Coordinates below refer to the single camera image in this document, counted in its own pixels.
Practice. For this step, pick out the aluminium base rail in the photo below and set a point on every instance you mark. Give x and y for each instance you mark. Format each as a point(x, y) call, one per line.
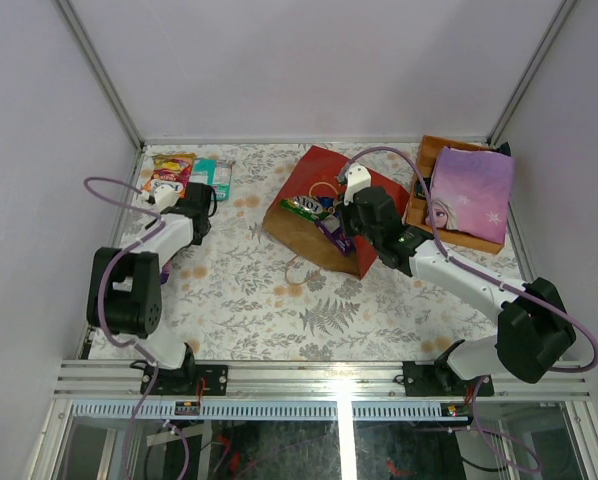
point(287, 381)

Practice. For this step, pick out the orange Fox's candy bag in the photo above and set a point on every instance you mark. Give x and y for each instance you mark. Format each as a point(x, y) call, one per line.
point(172, 170)

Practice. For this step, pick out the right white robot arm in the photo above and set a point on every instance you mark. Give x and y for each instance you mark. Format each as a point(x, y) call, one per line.
point(531, 335)

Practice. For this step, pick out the teal snack packet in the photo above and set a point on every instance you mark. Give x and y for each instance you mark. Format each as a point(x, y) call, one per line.
point(215, 173)

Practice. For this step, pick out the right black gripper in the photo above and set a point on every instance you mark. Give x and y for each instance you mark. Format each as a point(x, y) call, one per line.
point(344, 213)

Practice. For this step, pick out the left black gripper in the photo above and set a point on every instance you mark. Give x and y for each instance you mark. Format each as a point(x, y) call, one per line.
point(202, 198)

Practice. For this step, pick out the green Fox's candy bag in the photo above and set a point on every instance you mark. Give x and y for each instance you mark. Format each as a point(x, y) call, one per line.
point(311, 208)

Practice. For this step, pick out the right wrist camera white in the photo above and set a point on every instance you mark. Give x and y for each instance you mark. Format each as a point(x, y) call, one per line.
point(355, 178)

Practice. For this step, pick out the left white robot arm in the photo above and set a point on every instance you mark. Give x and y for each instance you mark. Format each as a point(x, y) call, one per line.
point(125, 292)

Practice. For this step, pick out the red paper bag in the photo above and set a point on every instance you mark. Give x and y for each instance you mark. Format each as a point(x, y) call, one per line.
point(315, 175)

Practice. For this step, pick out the purple chocolate bar wrapper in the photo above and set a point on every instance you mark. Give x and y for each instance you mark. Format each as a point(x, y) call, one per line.
point(331, 228)

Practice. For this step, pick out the purple Frozen bag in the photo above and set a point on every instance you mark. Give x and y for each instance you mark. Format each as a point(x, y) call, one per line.
point(469, 193)

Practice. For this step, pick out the purple Fox's candy bag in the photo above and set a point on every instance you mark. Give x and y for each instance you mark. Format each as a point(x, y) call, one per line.
point(165, 273)

